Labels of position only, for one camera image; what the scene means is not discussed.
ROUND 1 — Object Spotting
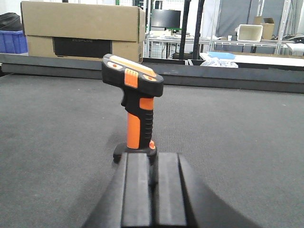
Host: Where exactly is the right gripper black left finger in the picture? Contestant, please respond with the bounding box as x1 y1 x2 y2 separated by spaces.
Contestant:
82 153 152 228

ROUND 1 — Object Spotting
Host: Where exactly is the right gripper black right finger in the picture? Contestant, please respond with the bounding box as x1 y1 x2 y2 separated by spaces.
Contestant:
157 152 258 228

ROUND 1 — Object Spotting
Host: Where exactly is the orange black barcode scanner gun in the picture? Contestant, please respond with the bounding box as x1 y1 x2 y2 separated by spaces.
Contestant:
102 54 164 162

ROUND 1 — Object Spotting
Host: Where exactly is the large cardboard box with window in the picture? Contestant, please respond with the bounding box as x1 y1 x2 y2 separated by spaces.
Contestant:
21 1 145 62

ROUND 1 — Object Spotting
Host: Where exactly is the small open cardboard box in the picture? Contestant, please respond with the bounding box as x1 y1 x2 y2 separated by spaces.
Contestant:
253 16 275 40

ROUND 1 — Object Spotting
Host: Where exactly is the crumpled plastic bag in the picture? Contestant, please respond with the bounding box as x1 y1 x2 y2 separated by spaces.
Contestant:
200 57 238 68

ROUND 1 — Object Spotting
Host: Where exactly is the blue tray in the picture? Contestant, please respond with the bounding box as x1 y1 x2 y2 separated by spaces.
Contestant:
207 52 236 59

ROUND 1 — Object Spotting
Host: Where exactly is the white metal workbench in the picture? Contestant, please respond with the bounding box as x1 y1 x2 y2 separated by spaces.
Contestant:
144 36 295 59

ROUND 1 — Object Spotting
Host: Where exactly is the white plastic bin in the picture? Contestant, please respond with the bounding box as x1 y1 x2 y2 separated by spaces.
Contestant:
235 24 263 42

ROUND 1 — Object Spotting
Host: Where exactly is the black computer monitor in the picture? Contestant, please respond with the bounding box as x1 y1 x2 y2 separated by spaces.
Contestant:
151 9 181 29

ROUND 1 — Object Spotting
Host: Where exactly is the blue plastic crate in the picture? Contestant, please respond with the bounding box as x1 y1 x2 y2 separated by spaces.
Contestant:
0 30 28 54

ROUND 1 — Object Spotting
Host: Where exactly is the black bag in crate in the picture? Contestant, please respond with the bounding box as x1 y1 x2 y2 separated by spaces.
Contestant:
0 12 22 31

